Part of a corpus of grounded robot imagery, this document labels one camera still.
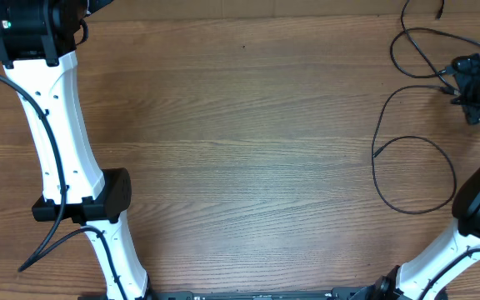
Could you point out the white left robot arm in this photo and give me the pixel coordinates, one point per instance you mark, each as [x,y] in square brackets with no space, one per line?
[38,54]

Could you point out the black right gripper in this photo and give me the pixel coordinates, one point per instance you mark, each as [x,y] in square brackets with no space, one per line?
[463,69]

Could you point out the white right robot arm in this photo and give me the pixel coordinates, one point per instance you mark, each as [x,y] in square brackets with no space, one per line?
[458,247]

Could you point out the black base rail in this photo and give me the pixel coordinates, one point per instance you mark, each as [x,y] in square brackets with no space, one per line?
[337,293]

